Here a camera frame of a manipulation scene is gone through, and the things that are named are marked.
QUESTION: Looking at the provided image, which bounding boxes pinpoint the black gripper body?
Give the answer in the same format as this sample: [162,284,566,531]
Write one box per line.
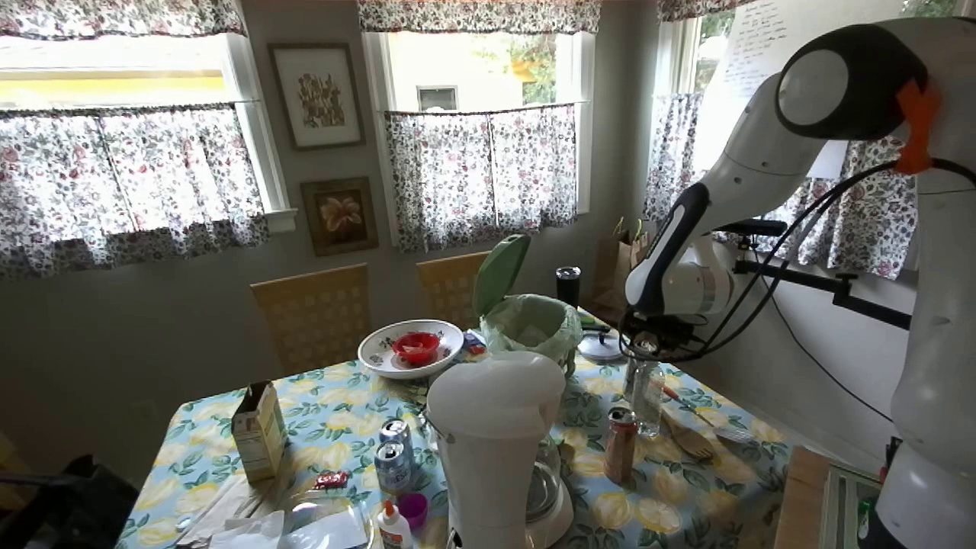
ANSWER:
[622,308,684,350]

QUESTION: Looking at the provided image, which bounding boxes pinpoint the clear plastic water bottle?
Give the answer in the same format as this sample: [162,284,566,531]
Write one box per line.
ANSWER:
[626,354,669,443]

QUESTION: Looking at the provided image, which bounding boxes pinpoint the brown spice bottle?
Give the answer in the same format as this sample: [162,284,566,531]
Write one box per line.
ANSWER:
[603,401,641,489]

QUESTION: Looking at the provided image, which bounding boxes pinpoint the white glue bottle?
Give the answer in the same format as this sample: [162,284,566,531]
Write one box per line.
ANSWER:
[374,496,417,549]

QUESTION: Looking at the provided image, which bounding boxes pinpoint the silver pot lid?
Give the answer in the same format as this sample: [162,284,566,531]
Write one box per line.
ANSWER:
[578,329,627,365]

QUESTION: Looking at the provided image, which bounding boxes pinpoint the black cup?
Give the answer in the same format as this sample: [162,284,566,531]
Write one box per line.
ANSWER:
[552,261,587,308]

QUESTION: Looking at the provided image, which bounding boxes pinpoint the green bin lid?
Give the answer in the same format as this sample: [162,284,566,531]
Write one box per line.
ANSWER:
[473,231,534,317]

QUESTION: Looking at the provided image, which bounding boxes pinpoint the glass coffee carafe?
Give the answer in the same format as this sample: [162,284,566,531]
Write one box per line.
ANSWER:
[522,456,563,523]

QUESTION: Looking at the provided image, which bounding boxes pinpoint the floral cafe curtain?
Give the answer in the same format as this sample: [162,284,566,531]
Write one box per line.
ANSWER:
[644,89,922,284]
[0,100,275,275]
[385,100,587,253]

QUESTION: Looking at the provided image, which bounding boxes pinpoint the yellow lattice chair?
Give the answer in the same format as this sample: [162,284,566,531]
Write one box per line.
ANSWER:
[412,249,491,329]

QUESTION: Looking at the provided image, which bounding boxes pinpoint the red food piece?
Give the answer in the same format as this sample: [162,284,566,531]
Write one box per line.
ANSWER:
[392,329,444,368]

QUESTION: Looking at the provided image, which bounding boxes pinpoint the white plate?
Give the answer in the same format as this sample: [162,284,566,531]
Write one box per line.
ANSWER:
[355,313,471,385]

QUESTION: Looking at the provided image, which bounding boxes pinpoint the purple cup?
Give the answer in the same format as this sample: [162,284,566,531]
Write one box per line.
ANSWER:
[392,492,434,532]

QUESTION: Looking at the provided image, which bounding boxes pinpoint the yellow floral tablecloth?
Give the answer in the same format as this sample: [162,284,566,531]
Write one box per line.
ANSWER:
[113,329,795,549]

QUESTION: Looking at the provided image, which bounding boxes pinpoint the white written board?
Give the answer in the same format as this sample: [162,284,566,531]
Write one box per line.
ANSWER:
[699,0,878,115]

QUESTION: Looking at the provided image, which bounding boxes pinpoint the floral window valance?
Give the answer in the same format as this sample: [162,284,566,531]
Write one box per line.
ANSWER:
[355,0,603,35]
[656,0,755,24]
[0,0,250,42]

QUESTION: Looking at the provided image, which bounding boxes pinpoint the wooden chair back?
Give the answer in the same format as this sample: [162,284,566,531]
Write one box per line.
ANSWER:
[248,259,374,379]

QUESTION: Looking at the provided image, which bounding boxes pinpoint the dark framed flower picture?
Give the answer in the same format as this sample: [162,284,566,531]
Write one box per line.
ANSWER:
[298,177,381,259]

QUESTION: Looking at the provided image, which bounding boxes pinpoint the clear plastic bag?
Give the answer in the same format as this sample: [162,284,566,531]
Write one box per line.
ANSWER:
[177,474,373,549]

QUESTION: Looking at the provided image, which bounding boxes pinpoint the white framed flower picture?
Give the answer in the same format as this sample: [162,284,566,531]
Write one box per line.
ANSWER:
[268,39,366,153]

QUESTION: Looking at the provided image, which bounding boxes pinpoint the black bag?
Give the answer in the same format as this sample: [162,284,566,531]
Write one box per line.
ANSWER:
[0,453,141,549]

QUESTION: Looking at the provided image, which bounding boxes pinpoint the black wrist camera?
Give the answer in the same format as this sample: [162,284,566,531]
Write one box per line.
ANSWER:
[670,321,718,360]

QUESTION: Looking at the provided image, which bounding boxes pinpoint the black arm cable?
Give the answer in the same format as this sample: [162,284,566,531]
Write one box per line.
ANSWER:
[650,154,976,368]

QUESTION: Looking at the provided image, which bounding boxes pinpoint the black stereo camera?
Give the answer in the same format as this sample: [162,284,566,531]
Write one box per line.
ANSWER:
[713,215,794,241]

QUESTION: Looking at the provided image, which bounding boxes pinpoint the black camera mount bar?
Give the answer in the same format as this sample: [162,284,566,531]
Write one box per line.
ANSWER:
[733,256,916,329]

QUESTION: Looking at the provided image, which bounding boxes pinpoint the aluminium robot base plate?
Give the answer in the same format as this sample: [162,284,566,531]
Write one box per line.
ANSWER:
[822,463,888,549]

